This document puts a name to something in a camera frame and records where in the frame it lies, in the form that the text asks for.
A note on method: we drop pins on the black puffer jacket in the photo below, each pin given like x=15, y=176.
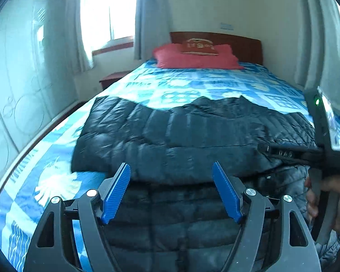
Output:
x=187, y=138

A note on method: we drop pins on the blue printed bed sheet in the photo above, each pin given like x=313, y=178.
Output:
x=184, y=89

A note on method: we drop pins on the white wardrobe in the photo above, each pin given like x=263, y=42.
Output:
x=25, y=76

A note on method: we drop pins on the person's right hand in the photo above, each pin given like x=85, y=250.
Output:
x=338, y=204

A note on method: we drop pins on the dark wooden headboard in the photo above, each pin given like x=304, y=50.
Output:
x=246, y=48

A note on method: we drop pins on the small dark red cushion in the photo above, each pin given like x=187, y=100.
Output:
x=199, y=48

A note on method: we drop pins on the grey curtain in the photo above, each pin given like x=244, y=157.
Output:
x=79, y=34
x=317, y=34
x=151, y=19

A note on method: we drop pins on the red pillow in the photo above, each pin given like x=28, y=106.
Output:
x=170, y=59

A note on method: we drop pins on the dark wooden nightstand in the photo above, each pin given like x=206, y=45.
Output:
x=112, y=79

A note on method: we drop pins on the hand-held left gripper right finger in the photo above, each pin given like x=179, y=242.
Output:
x=226, y=192

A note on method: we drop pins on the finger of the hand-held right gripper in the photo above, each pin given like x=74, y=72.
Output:
x=283, y=151

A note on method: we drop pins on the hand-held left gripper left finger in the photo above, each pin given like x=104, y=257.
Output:
x=116, y=192

